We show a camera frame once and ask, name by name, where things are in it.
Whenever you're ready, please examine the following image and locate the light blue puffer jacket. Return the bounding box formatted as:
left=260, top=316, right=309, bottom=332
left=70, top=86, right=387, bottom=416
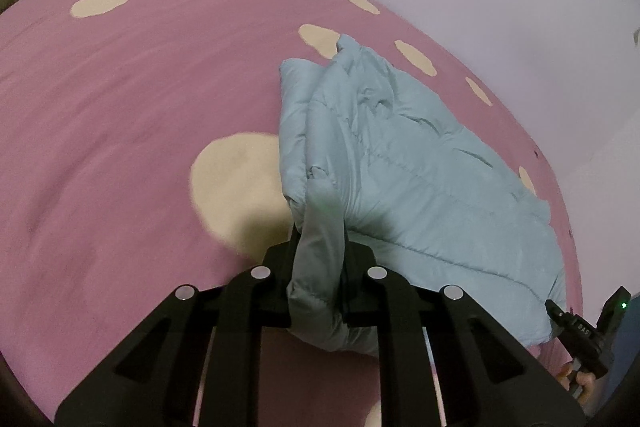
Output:
left=279, top=36, right=566, bottom=355

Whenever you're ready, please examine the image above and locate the right hand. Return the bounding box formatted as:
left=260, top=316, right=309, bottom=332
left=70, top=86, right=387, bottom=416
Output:
left=555, top=363, right=596, bottom=407

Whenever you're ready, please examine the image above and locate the pink polka dot bedsheet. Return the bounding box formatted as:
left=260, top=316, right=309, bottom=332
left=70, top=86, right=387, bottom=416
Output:
left=1, top=0, right=582, bottom=416

